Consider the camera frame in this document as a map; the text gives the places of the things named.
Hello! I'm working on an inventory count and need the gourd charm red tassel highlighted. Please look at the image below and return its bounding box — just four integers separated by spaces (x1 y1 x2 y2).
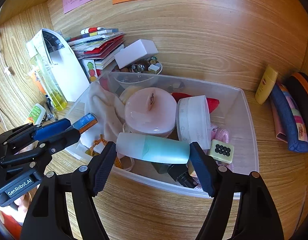
85 134 123 168

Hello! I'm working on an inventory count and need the mahjong tile charm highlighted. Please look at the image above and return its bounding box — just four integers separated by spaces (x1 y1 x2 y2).
208 139 234 164

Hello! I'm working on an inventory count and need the dark green spray bottle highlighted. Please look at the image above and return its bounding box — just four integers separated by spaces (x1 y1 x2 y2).
151 163 198 189

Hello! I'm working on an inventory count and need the round translucent white container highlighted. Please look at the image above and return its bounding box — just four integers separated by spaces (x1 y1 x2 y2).
176 95 211 151

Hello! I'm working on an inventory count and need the white cloth pouch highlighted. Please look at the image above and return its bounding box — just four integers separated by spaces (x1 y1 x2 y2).
80 82 125 148

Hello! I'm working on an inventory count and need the teal white tube bottle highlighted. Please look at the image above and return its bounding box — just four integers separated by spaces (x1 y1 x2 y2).
116 133 190 164

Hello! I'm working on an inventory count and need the red gold drawstring pouch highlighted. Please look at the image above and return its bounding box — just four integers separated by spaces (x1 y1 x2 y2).
171 92 220 114

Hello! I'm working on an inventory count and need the clear plastic storage bin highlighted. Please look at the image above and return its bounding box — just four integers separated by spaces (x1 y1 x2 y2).
65 70 260 201

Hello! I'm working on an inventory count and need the pink round device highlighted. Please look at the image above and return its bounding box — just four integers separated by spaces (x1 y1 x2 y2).
124 87 177 138

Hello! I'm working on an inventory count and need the blue staples box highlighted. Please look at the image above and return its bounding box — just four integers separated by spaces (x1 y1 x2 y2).
67 113 98 134

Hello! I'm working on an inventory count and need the left hand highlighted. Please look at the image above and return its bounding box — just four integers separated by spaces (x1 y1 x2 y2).
11 139 38 214

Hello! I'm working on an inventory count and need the white folded paper sheet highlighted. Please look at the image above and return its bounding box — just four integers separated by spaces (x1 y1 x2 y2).
26 28 89 102

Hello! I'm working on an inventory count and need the yellow liquid clear bottle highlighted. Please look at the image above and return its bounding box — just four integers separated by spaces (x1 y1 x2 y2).
26 42 67 111

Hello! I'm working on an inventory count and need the pink notebook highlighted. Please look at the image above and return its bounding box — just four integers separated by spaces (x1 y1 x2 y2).
270 100 287 143

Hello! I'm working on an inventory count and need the fruit sticker sheet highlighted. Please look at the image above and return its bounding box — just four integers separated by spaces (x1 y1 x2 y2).
80 59 98 83

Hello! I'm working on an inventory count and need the navy blue pouch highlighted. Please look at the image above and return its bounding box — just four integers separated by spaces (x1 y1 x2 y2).
270 82 308 153

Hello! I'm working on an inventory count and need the stack of booklets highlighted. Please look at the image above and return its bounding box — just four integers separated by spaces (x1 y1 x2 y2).
66 27 125 70

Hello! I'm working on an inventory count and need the yellow lotion bottle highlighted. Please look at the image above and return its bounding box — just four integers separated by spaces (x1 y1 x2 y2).
255 65 278 105

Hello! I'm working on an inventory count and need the white bowl of trinkets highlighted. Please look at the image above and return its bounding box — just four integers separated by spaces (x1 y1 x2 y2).
114 56 163 88

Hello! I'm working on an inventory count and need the black orange round case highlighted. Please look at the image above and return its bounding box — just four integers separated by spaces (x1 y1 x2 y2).
284 72 308 134

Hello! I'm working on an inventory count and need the white rectangular box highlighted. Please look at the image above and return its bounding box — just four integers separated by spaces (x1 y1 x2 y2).
114 39 158 69

